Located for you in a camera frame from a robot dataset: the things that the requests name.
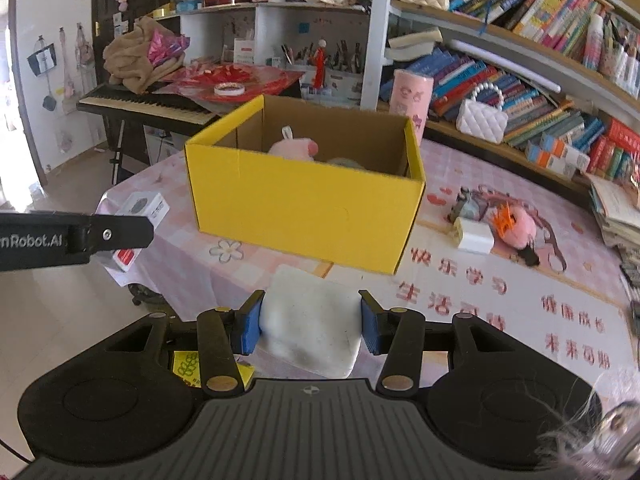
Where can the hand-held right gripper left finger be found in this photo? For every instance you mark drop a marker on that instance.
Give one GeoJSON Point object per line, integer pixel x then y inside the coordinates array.
{"type": "Point", "coordinates": [249, 322]}

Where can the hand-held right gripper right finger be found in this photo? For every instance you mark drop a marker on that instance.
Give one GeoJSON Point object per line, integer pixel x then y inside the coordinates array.
{"type": "Point", "coordinates": [371, 322]}

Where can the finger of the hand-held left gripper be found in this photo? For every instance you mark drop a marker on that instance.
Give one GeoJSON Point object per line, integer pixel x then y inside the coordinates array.
{"type": "Point", "coordinates": [120, 232]}

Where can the small white and red box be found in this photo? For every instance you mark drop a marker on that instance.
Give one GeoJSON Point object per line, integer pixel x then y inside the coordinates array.
{"type": "Point", "coordinates": [145, 205]}

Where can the white foam block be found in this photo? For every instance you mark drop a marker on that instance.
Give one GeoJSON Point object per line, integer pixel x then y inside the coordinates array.
{"type": "Point", "coordinates": [310, 320]}

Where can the yellow cardboard box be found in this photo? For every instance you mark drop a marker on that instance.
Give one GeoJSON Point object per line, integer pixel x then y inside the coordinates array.
{"type": "Point", "coordinates": [300, 210]}

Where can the pink plush pig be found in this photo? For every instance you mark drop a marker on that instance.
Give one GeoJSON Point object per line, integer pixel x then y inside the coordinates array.
{"type": "Point", "coordinates": [295, 150]}

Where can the yellow printed paper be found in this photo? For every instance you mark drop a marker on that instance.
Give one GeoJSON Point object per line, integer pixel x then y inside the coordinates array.
{"type": "Point", "coordinates": [185, 367]}

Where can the black piano keyboard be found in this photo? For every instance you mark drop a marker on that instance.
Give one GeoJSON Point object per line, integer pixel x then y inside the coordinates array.
{"type": "Point", "coordinates": [145, 105]}

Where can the white plug adapter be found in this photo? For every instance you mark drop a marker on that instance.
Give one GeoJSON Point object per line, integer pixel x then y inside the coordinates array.
{"type": "Point", "coordinates": [475, 236]}

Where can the brown plush cloth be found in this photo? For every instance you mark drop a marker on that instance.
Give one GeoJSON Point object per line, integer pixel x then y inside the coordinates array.
{"type": "Point", "coordinates": [127, 57]}

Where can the small white tape roll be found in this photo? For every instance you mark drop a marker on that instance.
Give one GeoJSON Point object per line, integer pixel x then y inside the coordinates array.
{"type": "Point", "coordinates": [229, 90]}

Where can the hanging tote bag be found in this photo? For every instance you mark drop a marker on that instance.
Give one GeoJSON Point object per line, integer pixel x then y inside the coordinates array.
{"type": "Point", "coordinates": [42, 57]}

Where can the pink foil wrapper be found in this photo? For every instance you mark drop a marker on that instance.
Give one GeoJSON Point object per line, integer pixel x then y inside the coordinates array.
{"type": "Point", "coordinates": [167, 47]}

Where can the red paper decorations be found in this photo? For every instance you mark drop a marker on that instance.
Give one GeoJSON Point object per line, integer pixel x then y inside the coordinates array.
{"type": "Point", "coordinates": [265, 80]}

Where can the white cabinet shelf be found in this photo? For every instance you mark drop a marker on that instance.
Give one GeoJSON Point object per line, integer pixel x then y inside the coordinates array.
{"type": "Point", "coordinates": [210, 35]}

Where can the pink printed cylinder container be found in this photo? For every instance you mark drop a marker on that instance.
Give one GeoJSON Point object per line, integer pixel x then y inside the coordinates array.
{"type": "Point", "coordinates": [410, 105]}

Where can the white quilted pearl handbag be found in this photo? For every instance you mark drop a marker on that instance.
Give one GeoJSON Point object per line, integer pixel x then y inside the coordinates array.
{"type": "Point", "coordinates": [481, 120]}

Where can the orange and white carton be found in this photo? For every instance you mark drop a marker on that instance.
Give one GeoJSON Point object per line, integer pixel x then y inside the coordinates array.
{"type": "Point", "coordinates": [550, 164]}
{"type": "Point", "coordinates": [565, 154]}

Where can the fuzzy pale fur trim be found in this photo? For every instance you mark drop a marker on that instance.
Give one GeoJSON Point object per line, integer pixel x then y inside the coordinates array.
{"type": "Point", "coordinates": [590, 440]}

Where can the desktop pen holders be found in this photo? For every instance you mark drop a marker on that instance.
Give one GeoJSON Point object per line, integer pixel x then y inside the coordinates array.
{"type": "Point", "coordinates": [345, 67]}

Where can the red figurine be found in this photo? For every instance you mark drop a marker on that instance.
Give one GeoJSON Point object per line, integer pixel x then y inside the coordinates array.
{"type": "Point", "coordinates": [319, 65]}

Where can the row of leaning blue books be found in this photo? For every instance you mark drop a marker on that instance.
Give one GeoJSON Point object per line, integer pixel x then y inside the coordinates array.
{"type": "Point", "coordinates": [500, 95]}

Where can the stack of papers and notebooks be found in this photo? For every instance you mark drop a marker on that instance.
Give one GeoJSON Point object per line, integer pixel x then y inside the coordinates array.
{"type": "Point", "coordinates": [617, 215]}

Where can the thick white book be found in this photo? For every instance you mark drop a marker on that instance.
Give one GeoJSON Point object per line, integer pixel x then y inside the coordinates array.
{"type": "Point", "coordinates": [415, 45]}

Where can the white paper tube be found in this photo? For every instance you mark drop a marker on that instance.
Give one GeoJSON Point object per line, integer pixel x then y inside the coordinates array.
{"type": "Point", "coordinates": [505, 62]}

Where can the row of red dictionaries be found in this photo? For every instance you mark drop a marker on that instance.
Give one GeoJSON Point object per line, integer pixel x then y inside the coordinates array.
{"type": "Point", "coordinates": [617, 150]}

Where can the colourful striped bottle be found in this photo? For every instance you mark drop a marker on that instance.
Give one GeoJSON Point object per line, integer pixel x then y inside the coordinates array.
{"type": "Point", "coordinates": [593, 42]}

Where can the row of colourful upright books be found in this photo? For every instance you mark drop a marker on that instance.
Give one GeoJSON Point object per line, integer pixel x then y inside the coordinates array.
{"type": "Point", "coordinates": [540, 5]}

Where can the group of marker pens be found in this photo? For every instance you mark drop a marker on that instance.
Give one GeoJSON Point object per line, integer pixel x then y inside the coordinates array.
{"type": "Point", "coordinates": [622, 60]}

